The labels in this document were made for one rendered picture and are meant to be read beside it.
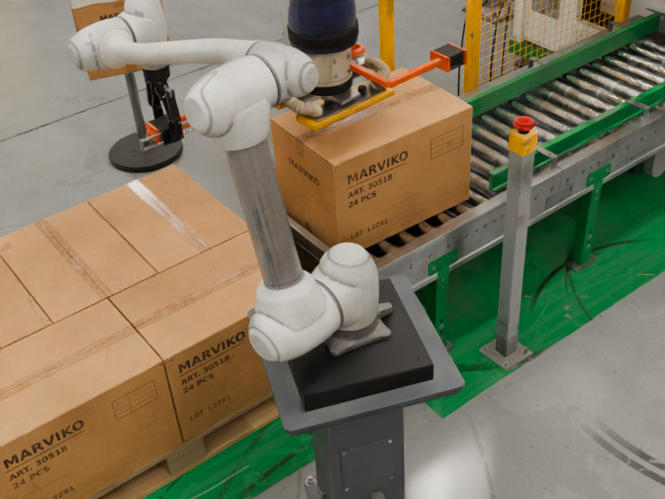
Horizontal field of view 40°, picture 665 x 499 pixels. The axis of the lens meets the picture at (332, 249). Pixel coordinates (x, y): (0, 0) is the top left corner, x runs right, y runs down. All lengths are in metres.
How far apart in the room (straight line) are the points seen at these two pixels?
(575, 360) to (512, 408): 0.36
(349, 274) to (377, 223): 0.92
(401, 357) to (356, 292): 0.24
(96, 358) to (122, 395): 0.16
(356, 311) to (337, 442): 0.48
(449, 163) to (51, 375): 1.54
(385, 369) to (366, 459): 0.43
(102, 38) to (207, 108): 0.54
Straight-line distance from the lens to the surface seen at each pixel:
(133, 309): 3.14
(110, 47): 2.43
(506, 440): 3.34
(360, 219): 3.15
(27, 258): 3.50
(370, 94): 3.02
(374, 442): 2.73
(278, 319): 2.22
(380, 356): 2.45
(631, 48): 4.69
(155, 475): 3.31
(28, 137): 5.43
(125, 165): 4.90
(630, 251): 4.21
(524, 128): 2.99
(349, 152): 3.02
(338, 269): 2.31
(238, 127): 2.02
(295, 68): 2.08
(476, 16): 4.05
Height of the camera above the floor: 2.55
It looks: 38 degrees down
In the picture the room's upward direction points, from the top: 4 degrees counter-clockwise
